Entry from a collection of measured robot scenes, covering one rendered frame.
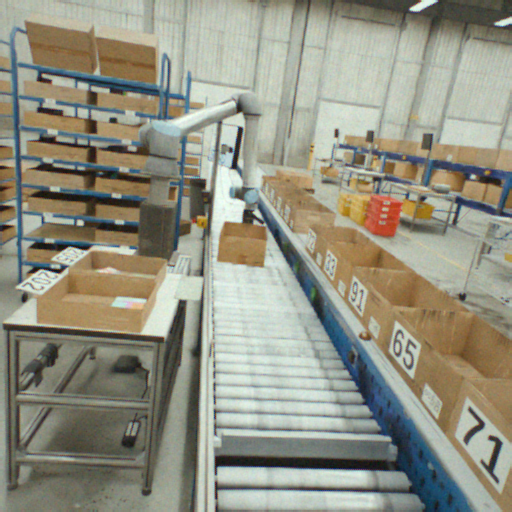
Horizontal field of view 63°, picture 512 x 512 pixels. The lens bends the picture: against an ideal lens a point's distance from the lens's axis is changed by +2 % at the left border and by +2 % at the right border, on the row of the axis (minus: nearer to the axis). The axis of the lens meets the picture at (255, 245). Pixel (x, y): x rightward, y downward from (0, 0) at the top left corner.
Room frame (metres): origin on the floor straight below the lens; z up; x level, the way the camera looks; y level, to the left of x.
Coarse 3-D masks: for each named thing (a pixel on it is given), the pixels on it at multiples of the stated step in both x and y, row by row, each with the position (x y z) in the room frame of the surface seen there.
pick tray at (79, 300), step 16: (64, 288) 1.62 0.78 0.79; (80, 288) 1.66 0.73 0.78; (96, 288) 1.67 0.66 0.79; (112, 288) 1.67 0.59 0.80; (128, 288) 1.68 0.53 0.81; (144, 288) 1.68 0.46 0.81; (48, 304) 1.38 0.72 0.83; (64, 304) 1.39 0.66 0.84; (80, 304) 1.39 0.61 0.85; (96, 304) 1.58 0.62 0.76; (48, 320) 1.39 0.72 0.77; (64, 320) 1.39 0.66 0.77; (80, 320) 1.39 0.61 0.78; (96, 320) 1.40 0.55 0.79; (112, 320) 1.40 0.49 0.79; (128, 320) 1.40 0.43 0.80; (144, 320) 1.45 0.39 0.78
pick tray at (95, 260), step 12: (96, 252) 1.98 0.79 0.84; (108, 252) 1.99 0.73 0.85; (84, 264) 1.89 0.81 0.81; (96, 264) 1.98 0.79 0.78; (108, 264) 1.99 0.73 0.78; (120, 264) 1.99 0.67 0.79; (132, 264) 1.99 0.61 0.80; (144, 264) 2.00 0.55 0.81; (156, 264) 2.00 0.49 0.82; (108, 276) 1.71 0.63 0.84; (120, 276) 1.72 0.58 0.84; (132, 276) 1.72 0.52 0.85; (156, 276) 1.75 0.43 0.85
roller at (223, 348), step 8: (216, 344) 1.40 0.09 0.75; (224, 344) 1.41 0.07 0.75; (224, 352) 1.38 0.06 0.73; (232, 352) 1.39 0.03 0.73; (240, 352) 1.39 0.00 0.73; (248, 352) 1.40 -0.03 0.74; (256, 352) 1.40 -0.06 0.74; (264, 352) 1.41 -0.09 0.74; (272, 352) 1.42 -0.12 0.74; (280, 352) 1.42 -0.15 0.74; (288, 352) 1.43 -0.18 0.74; (296, 352) 1.43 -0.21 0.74; (304, 352) 1.44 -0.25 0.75; (312, 352) 1.45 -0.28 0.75; (320, 352) 1.45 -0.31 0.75; (328, 352) 1.46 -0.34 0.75; (336, 352) 1.47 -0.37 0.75
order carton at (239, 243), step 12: (228, 228) 2.75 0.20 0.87; (240, 228) 2.76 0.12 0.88; (252, 228) 2.76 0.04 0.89; (264, 228) 2.76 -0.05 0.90; (228, 240) 2.37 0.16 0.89; (240, 240) 2.37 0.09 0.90; (252, 240) 2.37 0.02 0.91; (264, 240) 2.65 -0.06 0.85; (228, 252) 2.37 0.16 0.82; (240, 252) 2.37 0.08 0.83; (252, 252) 2.37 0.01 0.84; (264, 252) 2.37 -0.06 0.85; (252, 264) 2.37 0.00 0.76
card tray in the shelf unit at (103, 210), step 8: (104, 200) 3.31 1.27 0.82; (112, 200) 3.35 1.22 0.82; (120, 200) 3.36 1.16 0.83; (128, 200) 3.37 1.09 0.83; (96, 208) 3.05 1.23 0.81; (104, 208) 3.05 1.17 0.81; (112, 208) 3.06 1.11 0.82; (120, 208) 3.07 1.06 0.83; (128, 208) 3.08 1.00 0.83; (136, 208) 3.09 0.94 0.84; (96, 216) 3.05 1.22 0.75; (104, 216) 3.06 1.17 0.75; (112, 216) 3.06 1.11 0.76; (120, 216) 3.07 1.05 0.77; (128, 216) 3.08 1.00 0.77; (136, 216) 3.09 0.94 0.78
